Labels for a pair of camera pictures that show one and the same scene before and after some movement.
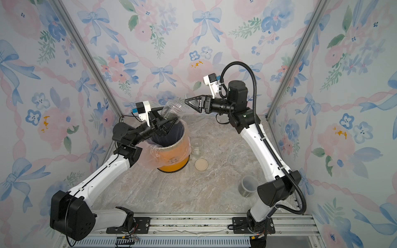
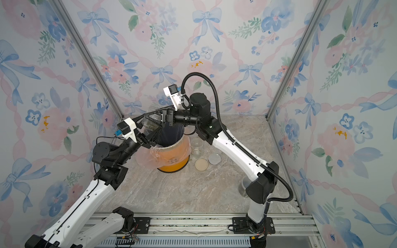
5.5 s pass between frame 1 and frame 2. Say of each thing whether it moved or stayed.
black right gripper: moved
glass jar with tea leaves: stayed
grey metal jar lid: moved
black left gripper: moved
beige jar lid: stayed
